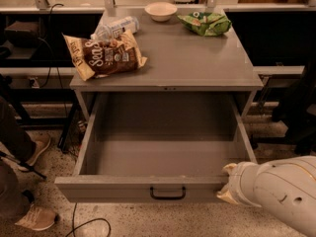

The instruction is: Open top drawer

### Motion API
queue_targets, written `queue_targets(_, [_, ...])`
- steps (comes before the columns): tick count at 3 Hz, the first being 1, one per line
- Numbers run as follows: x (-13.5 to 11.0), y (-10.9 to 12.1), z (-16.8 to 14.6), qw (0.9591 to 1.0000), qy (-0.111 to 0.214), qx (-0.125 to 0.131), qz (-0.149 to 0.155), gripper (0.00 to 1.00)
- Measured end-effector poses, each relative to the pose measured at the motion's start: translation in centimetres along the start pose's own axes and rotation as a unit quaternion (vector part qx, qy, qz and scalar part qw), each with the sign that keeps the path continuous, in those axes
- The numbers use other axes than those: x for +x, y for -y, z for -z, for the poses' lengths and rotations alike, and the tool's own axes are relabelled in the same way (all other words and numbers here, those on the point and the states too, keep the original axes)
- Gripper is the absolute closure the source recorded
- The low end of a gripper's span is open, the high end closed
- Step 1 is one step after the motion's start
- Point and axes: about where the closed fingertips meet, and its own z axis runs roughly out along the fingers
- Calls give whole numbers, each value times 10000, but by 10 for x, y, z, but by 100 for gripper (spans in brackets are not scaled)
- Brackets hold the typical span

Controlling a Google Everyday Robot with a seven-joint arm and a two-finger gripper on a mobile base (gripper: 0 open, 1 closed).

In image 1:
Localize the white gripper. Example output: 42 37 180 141
216 162 260 207

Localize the grey top drawer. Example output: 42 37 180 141
55 92 255 202

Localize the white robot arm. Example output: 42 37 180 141
217 156 316 237

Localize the grey metal drawer cabinet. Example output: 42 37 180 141
70 8 263 117

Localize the black rolling stand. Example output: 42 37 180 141
250 59 316 156

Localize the green snack bag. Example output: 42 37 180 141
177 12 232 37

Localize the brown sea salt chip bag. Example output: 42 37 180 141
63 30 147 81

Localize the white ceramic bowl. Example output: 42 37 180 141
145 2 178 22

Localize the tan sneaker far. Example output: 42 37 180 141
22 133 51 167

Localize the tan sneaker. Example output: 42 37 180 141
22 133 51 167
16 205 57 231

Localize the clear plastic water bottle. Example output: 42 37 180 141
90 16 139 40

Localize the tan sneaker near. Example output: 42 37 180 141
16 205 57 231

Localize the black box on shelf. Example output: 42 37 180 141
4 21 40 47

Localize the black floor cable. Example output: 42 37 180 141
64 202 113 237

